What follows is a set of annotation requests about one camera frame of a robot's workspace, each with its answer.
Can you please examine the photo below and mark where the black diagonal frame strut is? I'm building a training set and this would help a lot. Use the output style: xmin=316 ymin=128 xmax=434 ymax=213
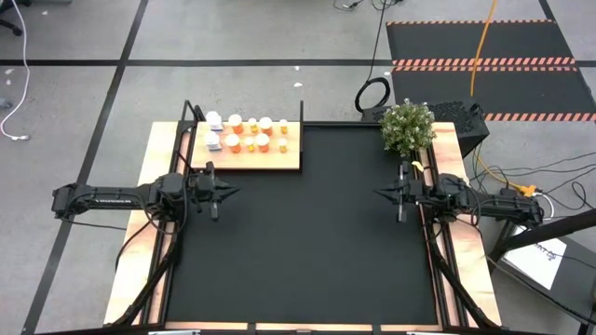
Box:
xmin=111 ymin=218 xmax=183 ymax=327
xmin=424 ymin=218 xmax=502 ymax=329

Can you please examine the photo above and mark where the black cable bundle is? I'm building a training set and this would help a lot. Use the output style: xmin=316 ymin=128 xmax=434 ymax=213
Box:
xmin=332 ymin=0 xmax=406 ymax=13

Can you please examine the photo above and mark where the light wooden shelf board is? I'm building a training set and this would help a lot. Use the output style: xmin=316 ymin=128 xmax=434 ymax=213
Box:
xmin=190 ymin=121 xmax=302 ymax=171

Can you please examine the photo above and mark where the white medicine bottle blue label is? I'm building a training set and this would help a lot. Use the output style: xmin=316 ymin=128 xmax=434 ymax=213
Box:
xmin=203 ymin=130 xmax=224 ymax=153
xmin=205 ymin=110 xmax=225 ymax=133

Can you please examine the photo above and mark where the black hanging cable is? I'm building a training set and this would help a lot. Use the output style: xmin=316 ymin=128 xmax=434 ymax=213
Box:
xmin=354 ymin=0 xmax=392 ymax=114

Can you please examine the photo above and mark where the black perforated box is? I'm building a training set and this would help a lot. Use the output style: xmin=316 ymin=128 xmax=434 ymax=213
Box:
xmin=361 ymin=99 xmax=491 ymax=157

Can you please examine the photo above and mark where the black office chair base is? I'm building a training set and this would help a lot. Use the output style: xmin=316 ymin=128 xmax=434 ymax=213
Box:
xmin=0 ymin=0 xmax=24 ymax=37

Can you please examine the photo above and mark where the yellow hanging hose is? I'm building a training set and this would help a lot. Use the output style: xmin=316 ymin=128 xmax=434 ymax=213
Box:
xmin=468 ymin=0 xmax=499 ymax=97

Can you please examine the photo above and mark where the white printed sheet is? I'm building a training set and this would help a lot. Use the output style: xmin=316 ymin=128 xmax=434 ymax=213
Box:
xmin=502 ymin=225 xmax=568 ymax=290

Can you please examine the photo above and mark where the black hazard-striped floor mat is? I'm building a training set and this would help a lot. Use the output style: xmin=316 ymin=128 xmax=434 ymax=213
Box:
xmin=390 ymin=64 xmax=596 ymax=123
xmin=385 ymin=20 xmax=576 ymax=66

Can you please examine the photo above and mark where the black metal stand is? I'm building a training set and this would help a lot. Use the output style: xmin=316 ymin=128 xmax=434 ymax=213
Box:
xmin=487 ymin=208 xmax=596 ymax=327

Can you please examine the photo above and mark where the white floor cable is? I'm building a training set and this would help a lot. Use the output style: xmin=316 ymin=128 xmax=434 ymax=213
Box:
xmin=0 ymin=0 xmax=32 ymax=141

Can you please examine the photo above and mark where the artificial potted plant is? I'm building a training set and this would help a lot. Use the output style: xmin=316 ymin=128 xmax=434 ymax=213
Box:
xmin=379 ymin=98 xmax=438 ymax=158

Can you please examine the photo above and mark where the yellow floor cable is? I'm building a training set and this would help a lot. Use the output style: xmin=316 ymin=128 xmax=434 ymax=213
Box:
xmin=473 ymin=151 xmax=523 ymax=191

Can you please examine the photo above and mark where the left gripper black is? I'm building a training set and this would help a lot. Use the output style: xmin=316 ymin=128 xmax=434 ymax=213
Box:
xmin=186 ymin=161 xmax=241 ymax=222

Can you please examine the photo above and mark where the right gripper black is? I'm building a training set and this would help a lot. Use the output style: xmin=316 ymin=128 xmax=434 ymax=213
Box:
xmin=373 ymin=160 xmax=426 ymax=223

